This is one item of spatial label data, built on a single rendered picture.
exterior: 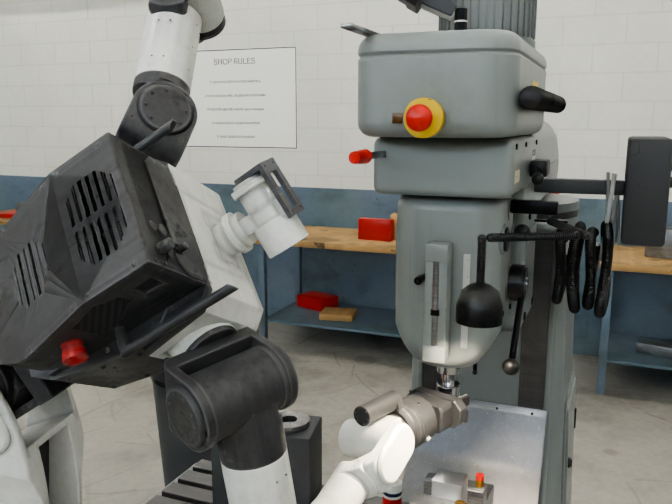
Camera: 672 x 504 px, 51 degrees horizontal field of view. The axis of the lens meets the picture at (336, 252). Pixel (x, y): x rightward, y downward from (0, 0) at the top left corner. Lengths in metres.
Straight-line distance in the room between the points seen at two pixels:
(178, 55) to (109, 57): 5.94
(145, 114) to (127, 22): 5.96
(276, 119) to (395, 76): 5.05
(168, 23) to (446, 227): 0.57
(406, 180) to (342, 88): 4.71
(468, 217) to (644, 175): 0.41
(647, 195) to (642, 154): 0.08
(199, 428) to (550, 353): 1.05
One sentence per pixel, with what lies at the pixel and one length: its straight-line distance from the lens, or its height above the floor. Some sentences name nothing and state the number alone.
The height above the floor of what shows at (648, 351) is 0.26.
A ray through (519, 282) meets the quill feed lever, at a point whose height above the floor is 1.46.
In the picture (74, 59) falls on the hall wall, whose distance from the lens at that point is 7.39.
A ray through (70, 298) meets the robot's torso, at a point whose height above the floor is 1.55.
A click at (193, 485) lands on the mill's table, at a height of 0.91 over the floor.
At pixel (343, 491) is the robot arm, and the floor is 1.19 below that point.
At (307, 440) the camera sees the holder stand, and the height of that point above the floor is 1.10.
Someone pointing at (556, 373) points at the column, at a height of 1.16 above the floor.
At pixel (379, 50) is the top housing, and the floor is 1.86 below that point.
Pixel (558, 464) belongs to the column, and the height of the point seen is 0.93.
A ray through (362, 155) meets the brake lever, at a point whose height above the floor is 1.70.
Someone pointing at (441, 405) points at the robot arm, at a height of 1.25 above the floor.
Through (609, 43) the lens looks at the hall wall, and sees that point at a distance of 5.50.
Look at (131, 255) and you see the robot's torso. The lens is 0.84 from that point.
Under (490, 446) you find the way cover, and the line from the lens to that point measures 1.79.
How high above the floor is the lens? 1.75
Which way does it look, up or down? 11 degrees down
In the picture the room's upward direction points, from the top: straight up
